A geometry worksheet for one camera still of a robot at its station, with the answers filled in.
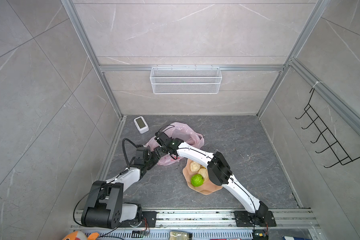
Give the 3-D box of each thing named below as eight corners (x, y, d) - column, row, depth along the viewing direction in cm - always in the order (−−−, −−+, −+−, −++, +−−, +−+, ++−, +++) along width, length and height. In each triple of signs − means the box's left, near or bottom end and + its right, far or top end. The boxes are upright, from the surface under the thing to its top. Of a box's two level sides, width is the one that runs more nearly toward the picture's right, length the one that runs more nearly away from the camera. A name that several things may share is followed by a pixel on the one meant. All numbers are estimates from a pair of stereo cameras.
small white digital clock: (141, 135, 110) (139, 131, 106) (133, 122, 118) (132, 118, 114) (150, 131, 113) (149, 126, 109) (143, 119, 120) (141, 115, 117)
